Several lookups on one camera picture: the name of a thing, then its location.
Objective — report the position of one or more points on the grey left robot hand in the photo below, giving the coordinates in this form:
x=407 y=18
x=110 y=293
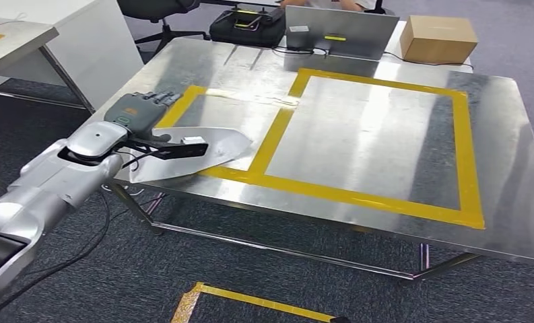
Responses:
x=135 y=111

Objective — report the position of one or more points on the white plastic car part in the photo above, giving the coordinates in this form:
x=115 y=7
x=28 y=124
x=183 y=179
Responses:
x=226 y=145

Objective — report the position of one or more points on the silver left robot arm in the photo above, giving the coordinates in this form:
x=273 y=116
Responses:
x=61 y=178

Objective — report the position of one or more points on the steel workbench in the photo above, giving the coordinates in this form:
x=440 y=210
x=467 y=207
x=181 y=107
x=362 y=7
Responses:
x=360 y=133

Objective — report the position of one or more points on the black office chair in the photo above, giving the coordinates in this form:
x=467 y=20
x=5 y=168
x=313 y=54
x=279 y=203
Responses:
x=159 y=6

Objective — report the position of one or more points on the steel table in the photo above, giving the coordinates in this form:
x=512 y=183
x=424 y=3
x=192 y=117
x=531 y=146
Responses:
x=21 y=40

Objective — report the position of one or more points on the yellow tape double rectangle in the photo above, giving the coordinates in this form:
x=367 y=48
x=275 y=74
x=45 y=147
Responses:
x=338 y=197

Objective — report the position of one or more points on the grey laptop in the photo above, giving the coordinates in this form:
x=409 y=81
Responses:
x=360 y=26

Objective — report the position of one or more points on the cardboard box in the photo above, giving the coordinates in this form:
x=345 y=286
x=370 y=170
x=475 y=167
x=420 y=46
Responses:
x=436 y=44

